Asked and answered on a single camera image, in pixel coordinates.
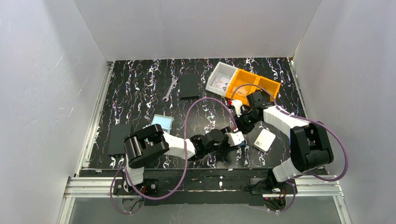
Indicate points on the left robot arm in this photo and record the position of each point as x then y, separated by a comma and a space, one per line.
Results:
144, 146

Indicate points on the black flat plate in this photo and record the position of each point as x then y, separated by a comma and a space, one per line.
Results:
116, 139

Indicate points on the silver wrench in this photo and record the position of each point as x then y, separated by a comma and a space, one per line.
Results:
173, 82

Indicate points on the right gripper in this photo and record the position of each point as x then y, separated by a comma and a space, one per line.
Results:
244, 118

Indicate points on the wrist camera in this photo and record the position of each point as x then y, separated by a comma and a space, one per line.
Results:
237, 105
235, 139

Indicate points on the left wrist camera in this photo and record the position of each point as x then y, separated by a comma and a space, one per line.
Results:
235, 139

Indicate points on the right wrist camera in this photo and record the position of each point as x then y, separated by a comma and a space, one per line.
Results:
237, 105

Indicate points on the black flat box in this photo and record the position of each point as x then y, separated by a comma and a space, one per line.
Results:
189, 87

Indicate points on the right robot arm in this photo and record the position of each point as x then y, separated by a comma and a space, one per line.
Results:
309, 143

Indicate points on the white square box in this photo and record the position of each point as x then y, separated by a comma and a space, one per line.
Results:
264, 140

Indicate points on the aluminium frame rail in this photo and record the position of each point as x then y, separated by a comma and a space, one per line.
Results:
84, 159

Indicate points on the white storage bin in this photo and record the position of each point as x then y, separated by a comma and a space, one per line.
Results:
220, 79

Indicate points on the yellow bin right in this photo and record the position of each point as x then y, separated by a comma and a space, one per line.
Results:
271, 86

